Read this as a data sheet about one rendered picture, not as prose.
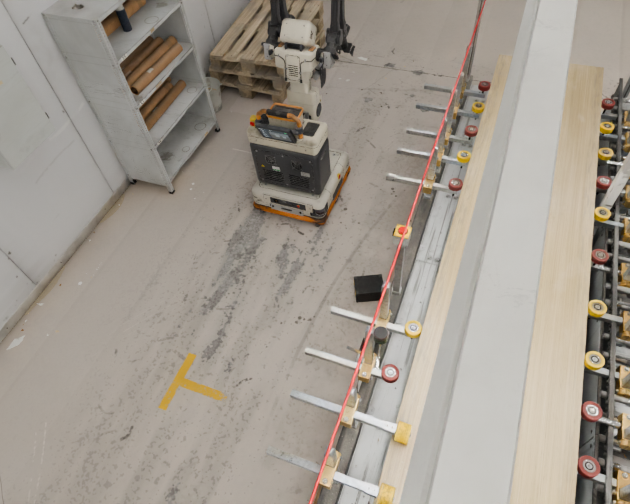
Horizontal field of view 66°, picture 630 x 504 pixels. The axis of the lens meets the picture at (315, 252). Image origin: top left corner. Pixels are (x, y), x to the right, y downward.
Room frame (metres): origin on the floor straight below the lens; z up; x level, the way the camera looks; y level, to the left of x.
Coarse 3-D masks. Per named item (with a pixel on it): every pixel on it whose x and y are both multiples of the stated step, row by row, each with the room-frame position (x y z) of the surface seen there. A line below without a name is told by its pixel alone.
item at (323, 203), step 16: (336, 160) 2.96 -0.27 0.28; (336, 176) 2.79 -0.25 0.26; (256, 192) 2.73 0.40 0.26; (272, 192) 2.69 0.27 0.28; (288, 192) 2.67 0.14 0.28; (304, 192) 2.65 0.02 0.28; (336, 192) 2.73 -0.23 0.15; (256, 208) 2.74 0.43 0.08; (272, 208) 2.67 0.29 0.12; (288, 208) 2.61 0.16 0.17; (320, 208) 2.49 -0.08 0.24; (320, 224) 2.48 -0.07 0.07
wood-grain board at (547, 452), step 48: (576, 96) 2.60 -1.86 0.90; (480, 144) 2.26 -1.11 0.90; (576, 144) 2.15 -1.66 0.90; (576, 192) 1.77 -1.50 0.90; (576, 240) 1.44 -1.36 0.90; (576, 288) 1.16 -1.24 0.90; (432, 336) 1.01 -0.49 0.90; (576, 336) 0.92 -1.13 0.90; (528, 384) 0.73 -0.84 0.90; (576, 384) 0.70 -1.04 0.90; (528, 432) 0.53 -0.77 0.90; (576, 432) 0.51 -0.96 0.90; (384, 480) 0.42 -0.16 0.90; (528, 480) 0.36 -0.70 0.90
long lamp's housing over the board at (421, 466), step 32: (512, 64) 0.93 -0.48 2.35; (512, 96) 0.79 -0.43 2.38; (480, 192) 0.57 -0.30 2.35; (480, 224) 0.48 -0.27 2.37; (480, 256) 0.41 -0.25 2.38; (448, 320) 0.33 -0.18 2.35; (448, 352) 0.27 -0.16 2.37; (448, 384) 0.23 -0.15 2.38; (416, 448) 0.16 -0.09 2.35; (416, 480) 0.12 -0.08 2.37; (512, 480) 0.11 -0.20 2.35
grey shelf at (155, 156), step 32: (64, 0) 3.44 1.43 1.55; (96, 0) 3.38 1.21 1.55; (160, 0) 3.93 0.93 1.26; (64, 32) 3.25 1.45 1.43; (128, 32) 3.50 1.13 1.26; (160, 32) 4.04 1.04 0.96; (96, 64) 3.18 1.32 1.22; (192, 64) 3.94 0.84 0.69; (96, 96) 3.25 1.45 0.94; (128, 96) 3.11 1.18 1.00; (192, 96) 3.74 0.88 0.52; (128, 128) 3.18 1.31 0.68; (160, 128) 3.35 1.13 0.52; (192, 128) 3.80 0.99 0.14; (128, 160) 3.25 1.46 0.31; (160, 160) 3.13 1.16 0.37
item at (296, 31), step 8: (288, 24) 3.11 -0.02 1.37; (296, 24) 3.09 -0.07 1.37; (304, 24) 3.07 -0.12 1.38; (312, 24) 3.08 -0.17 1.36; (288, 32) 3.08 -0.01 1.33; (296, 32) 3.05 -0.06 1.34; (304, 32) 3.03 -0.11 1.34; (312, 32) 3.07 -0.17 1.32; (288, 40) 3.05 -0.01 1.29; (296, 40) 3.02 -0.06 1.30; (304, 40) 3.00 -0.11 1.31; (312, 40) 3.06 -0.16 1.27
